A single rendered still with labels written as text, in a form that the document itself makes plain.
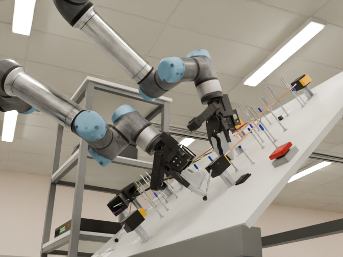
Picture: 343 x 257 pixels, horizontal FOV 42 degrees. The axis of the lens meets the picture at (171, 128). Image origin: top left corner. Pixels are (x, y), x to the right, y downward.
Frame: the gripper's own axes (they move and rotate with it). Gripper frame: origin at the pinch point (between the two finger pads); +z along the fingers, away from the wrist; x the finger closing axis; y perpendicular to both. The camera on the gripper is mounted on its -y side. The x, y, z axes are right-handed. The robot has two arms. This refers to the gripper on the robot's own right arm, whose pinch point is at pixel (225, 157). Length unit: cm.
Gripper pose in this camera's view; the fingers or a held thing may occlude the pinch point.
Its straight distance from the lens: 136.4
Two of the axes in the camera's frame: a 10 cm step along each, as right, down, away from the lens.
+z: 2.9, 9.4, -2.0
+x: -4.5, 3.2, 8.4
